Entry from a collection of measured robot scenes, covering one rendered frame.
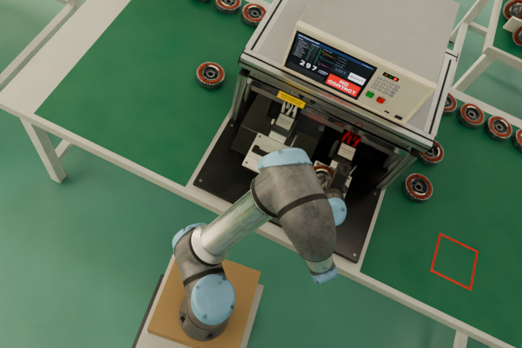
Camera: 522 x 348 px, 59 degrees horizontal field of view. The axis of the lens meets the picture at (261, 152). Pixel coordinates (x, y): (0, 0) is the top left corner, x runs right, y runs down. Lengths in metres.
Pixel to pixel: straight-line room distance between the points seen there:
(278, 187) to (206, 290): 0.39
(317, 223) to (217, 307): 0.41
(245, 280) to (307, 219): 0.60
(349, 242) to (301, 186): 0.74
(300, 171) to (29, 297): 1.67
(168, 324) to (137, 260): 0.94
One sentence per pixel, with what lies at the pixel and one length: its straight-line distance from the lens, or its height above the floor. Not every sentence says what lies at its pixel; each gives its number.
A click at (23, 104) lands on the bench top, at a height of 0.75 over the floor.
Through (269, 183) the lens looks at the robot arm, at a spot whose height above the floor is 1.38.
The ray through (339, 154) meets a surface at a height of 0.92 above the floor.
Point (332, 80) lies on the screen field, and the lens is 1.48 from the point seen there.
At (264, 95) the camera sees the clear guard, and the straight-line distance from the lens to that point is 1.51.
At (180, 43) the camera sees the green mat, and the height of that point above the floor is 0.75.
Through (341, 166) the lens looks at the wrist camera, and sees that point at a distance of 1.54.
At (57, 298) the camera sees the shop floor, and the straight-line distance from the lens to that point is 2.38.
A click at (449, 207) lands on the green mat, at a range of 1.96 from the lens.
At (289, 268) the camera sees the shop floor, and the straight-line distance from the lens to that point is 2.42.
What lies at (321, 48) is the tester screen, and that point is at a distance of 1.40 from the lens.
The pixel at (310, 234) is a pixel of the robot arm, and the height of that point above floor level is 1.39.
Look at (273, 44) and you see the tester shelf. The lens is 1.58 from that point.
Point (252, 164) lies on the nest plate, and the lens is 1.70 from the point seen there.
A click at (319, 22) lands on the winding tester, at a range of 1.41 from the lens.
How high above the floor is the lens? 2.29
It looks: 61 degrees down
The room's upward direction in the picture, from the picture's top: 21 degrees clockwise
